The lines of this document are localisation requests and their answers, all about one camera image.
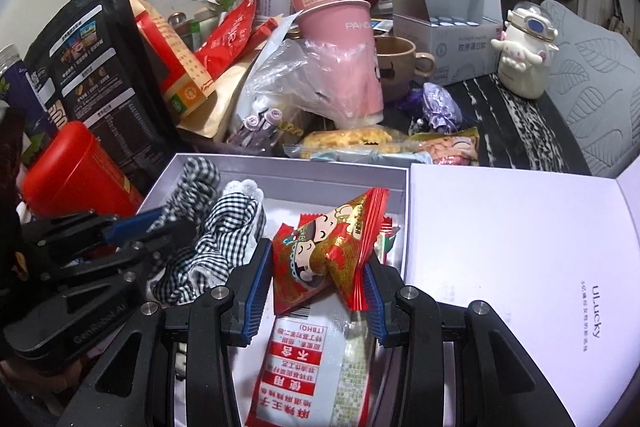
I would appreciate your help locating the crumpled clear plastic bag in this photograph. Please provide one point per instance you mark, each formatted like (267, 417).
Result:
(285, 72)

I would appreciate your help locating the white carton of small bottles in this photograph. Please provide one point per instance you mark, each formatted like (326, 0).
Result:
(450, 52)

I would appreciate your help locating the purple sachet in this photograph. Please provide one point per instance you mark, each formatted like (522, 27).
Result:
(437, 104)

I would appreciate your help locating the cartoon print snack packet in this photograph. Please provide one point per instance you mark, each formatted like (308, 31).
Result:
(450, 147)

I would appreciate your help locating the small red green candy packet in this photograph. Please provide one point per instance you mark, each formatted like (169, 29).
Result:
(387, 239)

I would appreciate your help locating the bundle of purple stick sachets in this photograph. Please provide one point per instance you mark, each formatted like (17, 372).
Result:
(260, 119)

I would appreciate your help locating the red gold candy packet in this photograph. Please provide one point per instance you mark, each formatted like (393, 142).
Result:
(320, 252)

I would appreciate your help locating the pink paper cup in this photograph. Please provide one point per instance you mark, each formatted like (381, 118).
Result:
(345, 57)

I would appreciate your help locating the red white snack packet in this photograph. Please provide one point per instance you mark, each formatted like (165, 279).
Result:
(300, 372)

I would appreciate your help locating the grey quilted cushion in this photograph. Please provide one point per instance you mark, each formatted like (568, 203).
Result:
(600, 82)

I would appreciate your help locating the black white patterned tablecloth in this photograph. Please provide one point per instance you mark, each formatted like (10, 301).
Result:
(510, 132)

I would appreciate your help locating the white gift box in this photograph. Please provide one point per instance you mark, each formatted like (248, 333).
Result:
(500, 232)

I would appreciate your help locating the black snack pouch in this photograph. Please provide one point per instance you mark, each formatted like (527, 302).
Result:
(100, 72)

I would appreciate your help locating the black white gingham scrunchie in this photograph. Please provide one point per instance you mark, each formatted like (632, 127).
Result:
(220, 227)
(197, 179)

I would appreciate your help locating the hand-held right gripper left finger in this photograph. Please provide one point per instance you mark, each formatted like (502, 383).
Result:
(255, 294)

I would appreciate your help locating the yellow cracker packet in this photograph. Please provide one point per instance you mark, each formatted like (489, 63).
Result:
(350, 138)

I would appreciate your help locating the white cartoon figurine cup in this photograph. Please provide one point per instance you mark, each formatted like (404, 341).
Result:
(520, 67)

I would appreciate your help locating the red canister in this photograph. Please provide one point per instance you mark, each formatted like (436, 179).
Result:
(75, 172)

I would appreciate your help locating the brown mug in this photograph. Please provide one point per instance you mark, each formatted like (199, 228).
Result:
(395, 67)

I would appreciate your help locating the brown kraft paper bag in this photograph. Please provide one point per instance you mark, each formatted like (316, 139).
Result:
(220, 107)

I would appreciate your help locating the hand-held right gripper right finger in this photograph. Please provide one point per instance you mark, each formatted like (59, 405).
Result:
(377, 307)

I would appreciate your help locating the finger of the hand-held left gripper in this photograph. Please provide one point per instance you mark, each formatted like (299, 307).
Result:
(132, 224)
(125, 262)

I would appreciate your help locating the red orange carton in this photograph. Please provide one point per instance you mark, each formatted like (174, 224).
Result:
(175, 67)

